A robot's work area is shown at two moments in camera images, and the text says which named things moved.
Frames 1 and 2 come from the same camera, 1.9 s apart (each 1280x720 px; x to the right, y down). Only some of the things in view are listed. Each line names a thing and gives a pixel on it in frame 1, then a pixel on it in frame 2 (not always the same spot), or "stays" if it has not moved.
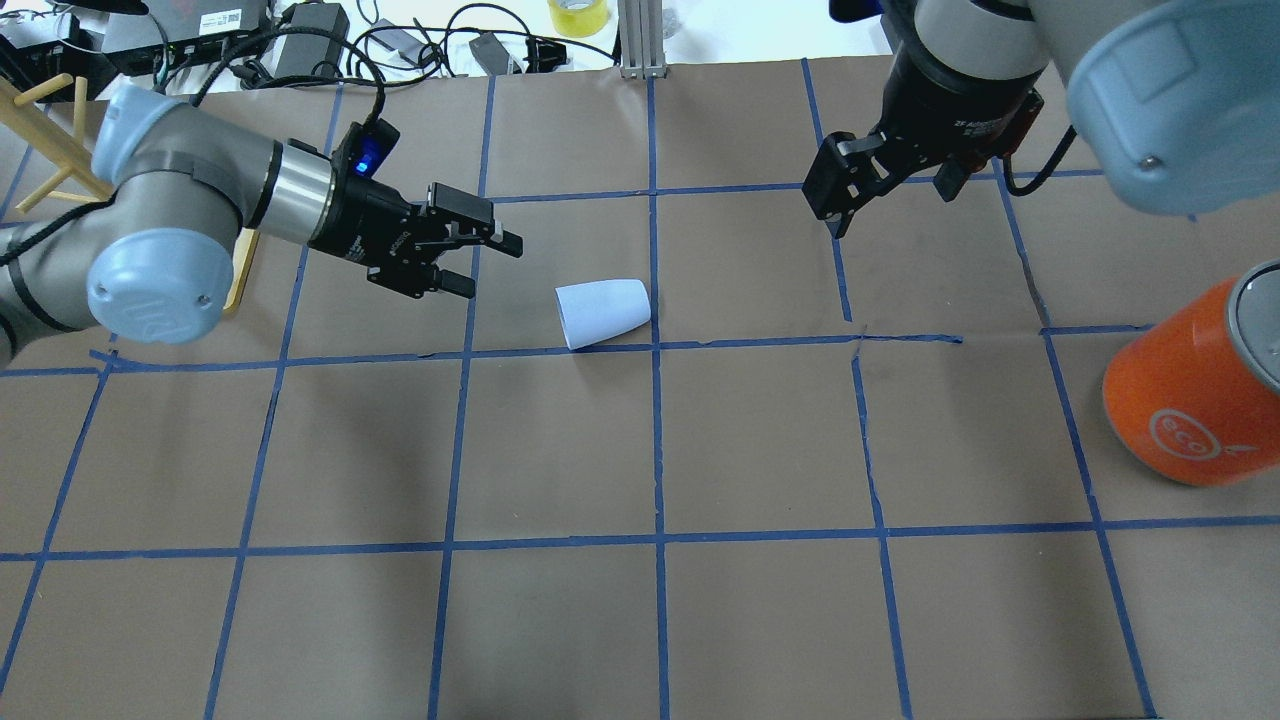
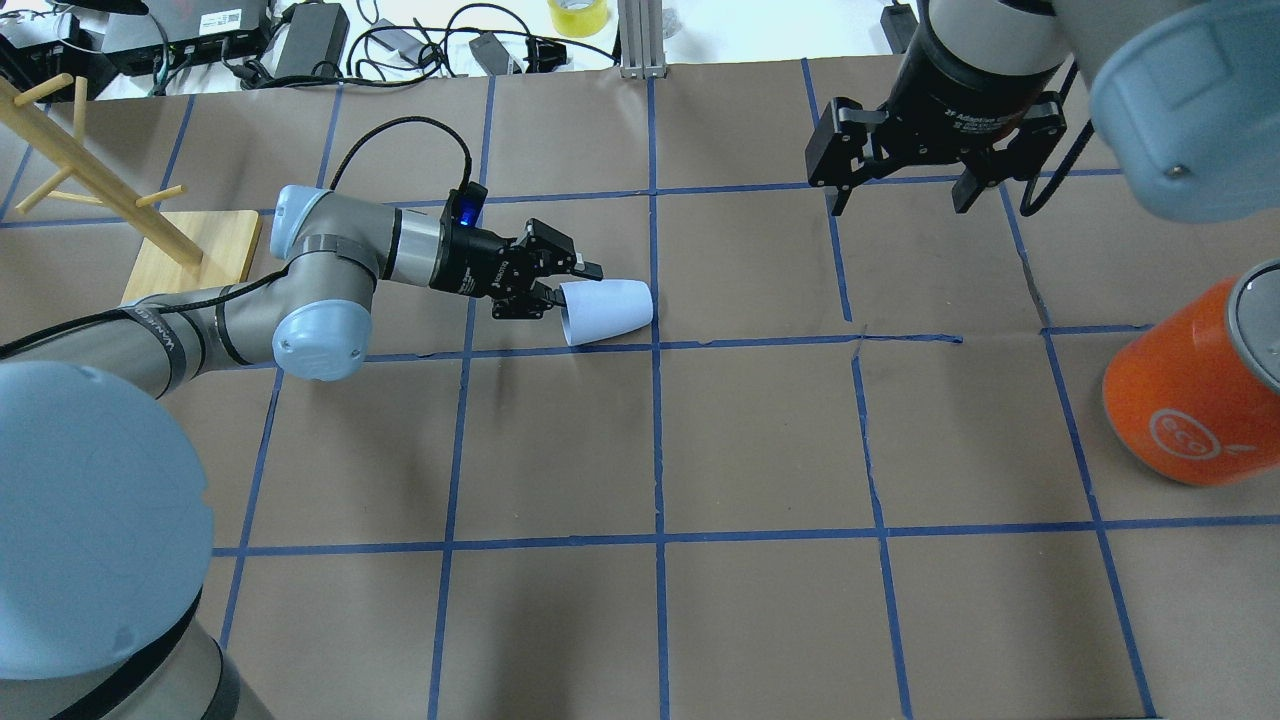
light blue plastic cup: x=595 y=310 stays
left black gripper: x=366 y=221 -> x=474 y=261
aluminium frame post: x=641 y=30 stays
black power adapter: x=302 y=53 stays
